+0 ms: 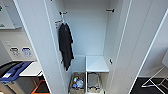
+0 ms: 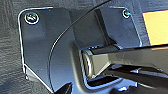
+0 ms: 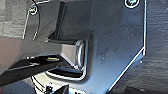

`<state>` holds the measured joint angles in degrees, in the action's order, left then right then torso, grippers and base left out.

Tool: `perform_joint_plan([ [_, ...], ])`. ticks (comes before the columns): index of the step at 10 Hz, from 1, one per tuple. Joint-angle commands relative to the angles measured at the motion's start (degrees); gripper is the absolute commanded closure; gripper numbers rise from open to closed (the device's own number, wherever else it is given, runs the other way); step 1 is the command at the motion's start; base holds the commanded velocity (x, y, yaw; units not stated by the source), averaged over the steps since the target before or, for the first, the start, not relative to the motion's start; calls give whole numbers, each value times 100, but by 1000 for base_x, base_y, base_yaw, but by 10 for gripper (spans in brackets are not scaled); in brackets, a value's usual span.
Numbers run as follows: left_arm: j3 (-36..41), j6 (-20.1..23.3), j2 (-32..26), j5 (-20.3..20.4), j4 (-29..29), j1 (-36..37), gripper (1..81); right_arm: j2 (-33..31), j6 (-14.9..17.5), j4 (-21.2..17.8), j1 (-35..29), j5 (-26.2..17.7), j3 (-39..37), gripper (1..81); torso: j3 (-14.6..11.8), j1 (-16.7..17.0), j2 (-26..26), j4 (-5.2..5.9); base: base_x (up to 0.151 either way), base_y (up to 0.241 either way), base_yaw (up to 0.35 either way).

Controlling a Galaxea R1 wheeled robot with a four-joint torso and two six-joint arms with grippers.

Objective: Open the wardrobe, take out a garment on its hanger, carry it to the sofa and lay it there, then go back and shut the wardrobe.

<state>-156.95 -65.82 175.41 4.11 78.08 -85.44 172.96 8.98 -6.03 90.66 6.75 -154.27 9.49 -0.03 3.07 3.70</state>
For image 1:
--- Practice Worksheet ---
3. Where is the white wardrobe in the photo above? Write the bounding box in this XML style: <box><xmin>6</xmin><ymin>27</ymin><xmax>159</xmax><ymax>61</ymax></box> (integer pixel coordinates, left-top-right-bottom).
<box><xmin>13</xmin><ymin>0</ymin><xmax>168</xmax><ymax>94</ymax></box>

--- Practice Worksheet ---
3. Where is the black hanging garment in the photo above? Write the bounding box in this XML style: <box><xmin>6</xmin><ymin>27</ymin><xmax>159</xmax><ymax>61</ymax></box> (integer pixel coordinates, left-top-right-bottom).
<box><xmin>58</xmin><ymin>22</ymin><xmax>75</xmax><ymax>72</ymax></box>

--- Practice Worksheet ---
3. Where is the white wardrobe shelf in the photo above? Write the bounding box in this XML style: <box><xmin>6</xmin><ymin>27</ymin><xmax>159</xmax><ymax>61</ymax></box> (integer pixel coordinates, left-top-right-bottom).
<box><xmin>85</xmin><ymin>55</ymin><xmax>110</xmax><ymax>74</ymax></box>

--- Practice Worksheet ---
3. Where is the small metal wardrobe fitting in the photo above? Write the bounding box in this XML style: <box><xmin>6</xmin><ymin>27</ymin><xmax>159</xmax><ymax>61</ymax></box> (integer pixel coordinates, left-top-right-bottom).
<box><xmin>108</xmin><ymin>58</ymin><xmax>113</xmax><ymax>65</ymax></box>

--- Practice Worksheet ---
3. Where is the white plastic clothes hanger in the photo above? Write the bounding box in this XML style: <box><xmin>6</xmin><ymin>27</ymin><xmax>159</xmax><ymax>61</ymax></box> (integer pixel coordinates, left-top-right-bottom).
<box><xmin>54</xmin><ymin>19</ymin><xmax>68</xmax><ymax>28</ymax></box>

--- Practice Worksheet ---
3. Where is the white item in box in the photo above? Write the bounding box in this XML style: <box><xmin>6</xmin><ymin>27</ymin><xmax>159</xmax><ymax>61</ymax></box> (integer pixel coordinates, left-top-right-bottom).
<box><xmin>76</xmin><ymin>78</ymin><xmax>84</xmax><ymax>88</ymax></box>

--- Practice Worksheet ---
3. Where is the blue item in box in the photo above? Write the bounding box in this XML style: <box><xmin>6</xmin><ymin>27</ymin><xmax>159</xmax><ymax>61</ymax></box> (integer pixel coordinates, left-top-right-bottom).
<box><xmin>72</xmin><ymin>82</ymin><xmax>79</xmax><ymax>90</ymax></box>

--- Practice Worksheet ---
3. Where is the brown cardboard box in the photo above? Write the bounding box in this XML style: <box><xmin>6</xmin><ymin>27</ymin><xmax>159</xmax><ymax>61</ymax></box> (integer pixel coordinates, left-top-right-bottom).
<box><xmin>68</xmin><ymin>72</ymin><xmax>87</xmax><ymax>94</ymax></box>

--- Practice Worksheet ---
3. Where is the white wardrobe door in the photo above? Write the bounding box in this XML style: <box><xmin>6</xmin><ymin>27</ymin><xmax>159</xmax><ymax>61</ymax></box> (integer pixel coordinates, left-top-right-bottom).
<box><xmin>109</xmin><ymin>0</ymin><xmax>168</xmax><ymax>94</ymax></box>
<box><xmin>13</xmin><ymin>0</ymin><xmax>68</xmax><ymax>94</ymax></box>

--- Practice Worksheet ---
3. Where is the white flat board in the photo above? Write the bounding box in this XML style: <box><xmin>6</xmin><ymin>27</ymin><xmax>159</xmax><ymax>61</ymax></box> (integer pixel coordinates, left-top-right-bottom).
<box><xmin>18</xmin><ymin>61</ymin><xmax>44</xmax><ymax>78</ymax></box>

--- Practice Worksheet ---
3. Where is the grey bin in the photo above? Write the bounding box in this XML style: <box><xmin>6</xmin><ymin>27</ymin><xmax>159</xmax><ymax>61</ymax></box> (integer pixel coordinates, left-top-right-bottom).
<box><xmin>0</xmin><ymin>81</ymin><xmax>26</xmax><ymax>94</ymax></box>

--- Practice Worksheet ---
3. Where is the grey wire basket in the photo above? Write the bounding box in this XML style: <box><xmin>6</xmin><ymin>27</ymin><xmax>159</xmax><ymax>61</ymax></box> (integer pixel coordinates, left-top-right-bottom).
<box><xmin>87</xmin><ymin>72</ymin><xmax>102</xmax><ymax>94</ymax></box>

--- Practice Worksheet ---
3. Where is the dark wardrobe rail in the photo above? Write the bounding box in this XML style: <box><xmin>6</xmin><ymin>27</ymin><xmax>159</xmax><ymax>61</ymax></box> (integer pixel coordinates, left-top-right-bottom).
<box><xmin>59</xmin><ymin>11</ymin><xmax>68</xmax><ymax>17</ymax></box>

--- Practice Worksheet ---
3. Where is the blue printed wall label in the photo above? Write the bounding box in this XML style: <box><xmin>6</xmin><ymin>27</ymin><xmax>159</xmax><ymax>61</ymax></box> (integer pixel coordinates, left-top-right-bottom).
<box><xmin>21</xmin><ymin>46</ymin><xmax>33</xmax><ymax>58</ymax></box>

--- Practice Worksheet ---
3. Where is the orange metal frame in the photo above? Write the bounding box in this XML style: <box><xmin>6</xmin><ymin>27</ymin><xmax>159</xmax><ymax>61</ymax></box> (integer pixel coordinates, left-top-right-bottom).
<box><xmin>31</xmin><ymin>77</ymin><xmax>51</xmax><ymax>94</ymax></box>

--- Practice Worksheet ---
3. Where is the white wall-mounted box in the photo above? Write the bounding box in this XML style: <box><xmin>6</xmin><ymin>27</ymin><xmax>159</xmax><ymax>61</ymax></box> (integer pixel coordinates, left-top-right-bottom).
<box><xmin>0</xmin><ymin>3</ymin><xmax>16</xmax><ymax>30</ymax></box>

